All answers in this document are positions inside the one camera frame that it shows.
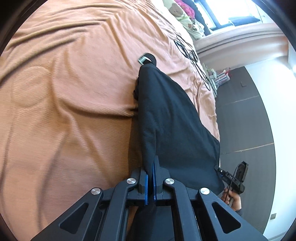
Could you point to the black framed window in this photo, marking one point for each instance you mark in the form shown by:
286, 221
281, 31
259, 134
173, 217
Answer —
222, 14

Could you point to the pink plush cloth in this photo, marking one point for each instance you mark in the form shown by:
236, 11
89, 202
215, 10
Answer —
186, 8

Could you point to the stack of books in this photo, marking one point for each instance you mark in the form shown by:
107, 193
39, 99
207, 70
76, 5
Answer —
217, 78

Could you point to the orange bed blanket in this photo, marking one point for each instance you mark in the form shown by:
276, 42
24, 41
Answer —
68, 116

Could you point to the black pants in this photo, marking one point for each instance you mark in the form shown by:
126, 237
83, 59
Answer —
170, 133

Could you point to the dark sleeved right forearm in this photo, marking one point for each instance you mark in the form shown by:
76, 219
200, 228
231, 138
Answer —
240, 212

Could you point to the pink curtain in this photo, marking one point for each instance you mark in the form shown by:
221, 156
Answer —
240, 46

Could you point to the person's right hand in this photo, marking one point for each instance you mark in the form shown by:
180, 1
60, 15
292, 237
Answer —
229, 196

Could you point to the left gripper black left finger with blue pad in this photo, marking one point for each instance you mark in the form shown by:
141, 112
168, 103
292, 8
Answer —
100, 214

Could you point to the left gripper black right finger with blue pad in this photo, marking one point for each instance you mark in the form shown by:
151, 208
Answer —
199, 214

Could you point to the bear print pillow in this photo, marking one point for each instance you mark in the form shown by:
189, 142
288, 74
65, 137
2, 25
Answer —
192, 26

